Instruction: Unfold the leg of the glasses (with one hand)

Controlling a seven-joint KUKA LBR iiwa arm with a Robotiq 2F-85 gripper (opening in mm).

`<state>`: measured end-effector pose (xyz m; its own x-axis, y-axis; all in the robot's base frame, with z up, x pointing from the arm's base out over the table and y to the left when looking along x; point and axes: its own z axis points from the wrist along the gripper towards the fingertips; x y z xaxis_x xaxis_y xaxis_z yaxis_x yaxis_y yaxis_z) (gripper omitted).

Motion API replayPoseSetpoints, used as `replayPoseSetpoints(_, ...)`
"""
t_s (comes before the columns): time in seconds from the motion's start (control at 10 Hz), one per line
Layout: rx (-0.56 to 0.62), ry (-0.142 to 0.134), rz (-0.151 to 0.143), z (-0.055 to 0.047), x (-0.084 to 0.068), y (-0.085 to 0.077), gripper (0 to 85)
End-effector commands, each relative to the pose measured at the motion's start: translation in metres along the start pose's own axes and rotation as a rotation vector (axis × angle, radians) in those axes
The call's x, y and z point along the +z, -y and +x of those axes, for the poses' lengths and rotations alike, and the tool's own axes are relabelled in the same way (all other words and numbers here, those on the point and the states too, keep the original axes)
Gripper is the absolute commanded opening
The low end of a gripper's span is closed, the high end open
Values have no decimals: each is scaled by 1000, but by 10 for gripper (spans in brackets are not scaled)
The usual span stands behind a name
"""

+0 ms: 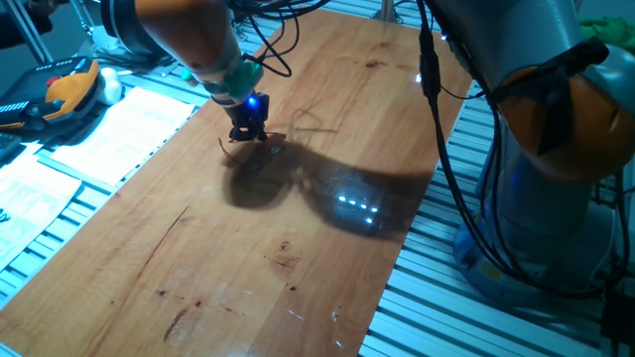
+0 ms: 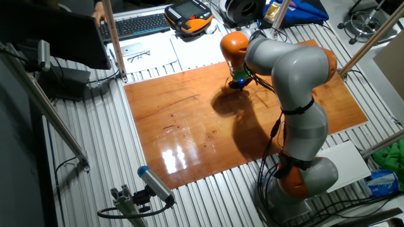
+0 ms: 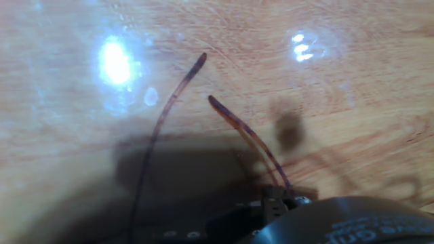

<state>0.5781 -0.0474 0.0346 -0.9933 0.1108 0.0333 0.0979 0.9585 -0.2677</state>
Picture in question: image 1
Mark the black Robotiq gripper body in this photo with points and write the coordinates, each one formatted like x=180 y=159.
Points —
x=250 y=114

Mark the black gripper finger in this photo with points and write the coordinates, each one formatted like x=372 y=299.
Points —
x=239 y=135
x=259 y=133

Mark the brown framed glasses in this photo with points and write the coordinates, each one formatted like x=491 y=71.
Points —
x=275 y=135

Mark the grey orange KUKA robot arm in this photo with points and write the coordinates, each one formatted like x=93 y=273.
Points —
x=496 y=39

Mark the black framed glasses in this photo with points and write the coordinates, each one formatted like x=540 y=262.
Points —
x=4 y=216

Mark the person's hand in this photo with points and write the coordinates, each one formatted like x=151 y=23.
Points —
x=42 y=6

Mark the white paper sheet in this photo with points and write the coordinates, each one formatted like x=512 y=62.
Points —
x=124 y=134
x=35 y=208

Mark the white computer mouse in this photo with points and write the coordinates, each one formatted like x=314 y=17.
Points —
x=110 y=86

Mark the orange-brown wooden board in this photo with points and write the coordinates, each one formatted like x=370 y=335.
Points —
x=322 y=273

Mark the orange black teach pendant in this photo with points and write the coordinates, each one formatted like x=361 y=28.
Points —
x=69 y=94

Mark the thin metal rod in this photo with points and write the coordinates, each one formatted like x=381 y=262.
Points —
x=82 y=17

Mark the black keyboard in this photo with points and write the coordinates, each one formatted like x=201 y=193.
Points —
x=9 y=146

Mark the green cloth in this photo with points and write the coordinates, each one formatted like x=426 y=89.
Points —
x=607 y=29

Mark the slim aluminium frame post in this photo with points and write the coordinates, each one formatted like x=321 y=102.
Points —
x=388 y=12

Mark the upright aluminium frame post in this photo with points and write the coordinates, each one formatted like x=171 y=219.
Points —
x=27 y=35

